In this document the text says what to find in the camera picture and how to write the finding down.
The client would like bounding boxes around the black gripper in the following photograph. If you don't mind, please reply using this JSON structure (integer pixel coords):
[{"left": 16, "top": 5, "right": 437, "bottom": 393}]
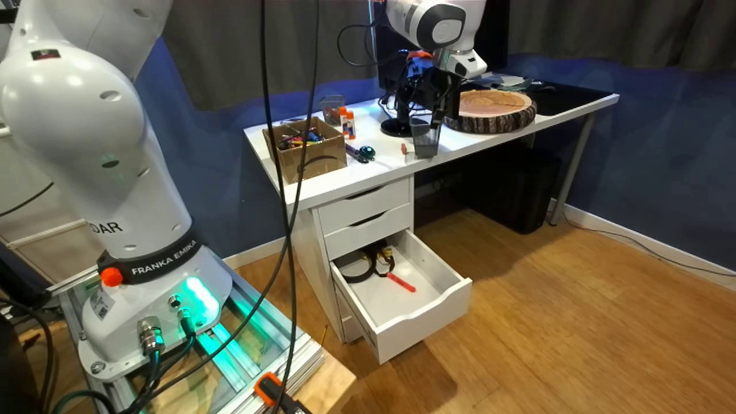
[{"left": 397, "top": 50, "right": 461, "bottom": 132}]

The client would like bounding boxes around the dark grey cup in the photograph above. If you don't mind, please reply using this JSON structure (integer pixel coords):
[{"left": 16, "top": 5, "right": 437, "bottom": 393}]
[{"left": 413, "top": 119, "right": 440, "bottom": 158}]

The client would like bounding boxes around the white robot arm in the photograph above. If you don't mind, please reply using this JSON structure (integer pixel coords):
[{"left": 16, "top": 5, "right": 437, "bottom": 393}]
[{"left": 0, "top": 0, "right": 234, "bottom": 381}]

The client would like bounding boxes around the white desk drawer cabinet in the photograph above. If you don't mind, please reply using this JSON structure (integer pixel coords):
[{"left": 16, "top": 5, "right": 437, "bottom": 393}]
[{"left": 295, "top": 177, "right": 414, "bottom": 342}]

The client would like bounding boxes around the red pen in drawer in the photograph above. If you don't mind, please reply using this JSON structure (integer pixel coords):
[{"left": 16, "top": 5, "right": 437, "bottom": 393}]
[{"left": 386, "top": 273, "right": 416, "bottom": 292}]

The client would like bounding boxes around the white open drawer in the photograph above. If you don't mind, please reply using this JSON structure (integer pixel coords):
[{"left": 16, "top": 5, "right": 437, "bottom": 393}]
[{"left": 331, "top": 231, "right": 471, "bottom": 363}]

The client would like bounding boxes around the round wooden slab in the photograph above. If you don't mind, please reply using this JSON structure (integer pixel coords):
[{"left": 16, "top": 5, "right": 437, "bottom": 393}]
[{"left": 445, "top": 89, "right": 537, "bottom": 134}]

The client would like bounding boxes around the black computer monitor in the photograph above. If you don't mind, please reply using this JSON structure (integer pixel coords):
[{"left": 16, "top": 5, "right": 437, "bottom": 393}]
[{"left": 382, "top": 0, "right": 512, "bottom": 139}]

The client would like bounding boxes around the orange cap glue stick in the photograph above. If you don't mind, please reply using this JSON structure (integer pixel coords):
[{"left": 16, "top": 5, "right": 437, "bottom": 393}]
[{"left": 340, "top": 105, "right": 355, "bottom": 140}]

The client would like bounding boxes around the black mesh pen holder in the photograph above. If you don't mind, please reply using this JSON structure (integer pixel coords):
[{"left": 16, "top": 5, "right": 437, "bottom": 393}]
[{"left": 320, "top": 95, "right": 345, "bottom": 124}]

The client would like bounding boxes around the cardboard box of pens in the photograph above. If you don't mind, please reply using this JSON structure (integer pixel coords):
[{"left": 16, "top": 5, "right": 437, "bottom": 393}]
[{"left": 263, "top": 117, "right": 347, "bottom": 184}]

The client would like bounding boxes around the black box under desk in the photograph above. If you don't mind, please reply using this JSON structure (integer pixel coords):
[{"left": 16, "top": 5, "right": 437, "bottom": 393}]
[{"left": 414, "top": 142, "right": 562, "bottom": 234}]

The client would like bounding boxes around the dark curtain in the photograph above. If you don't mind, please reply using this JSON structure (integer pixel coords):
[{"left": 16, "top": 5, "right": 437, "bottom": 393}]
[{"left": 164, "top": 0, "right": 736, "bottom": 110}]

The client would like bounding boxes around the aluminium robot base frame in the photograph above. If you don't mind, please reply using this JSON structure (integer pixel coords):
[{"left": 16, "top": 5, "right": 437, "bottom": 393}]
[{"left": 61, "top": 273, "right": 324, "bottom": 414}]

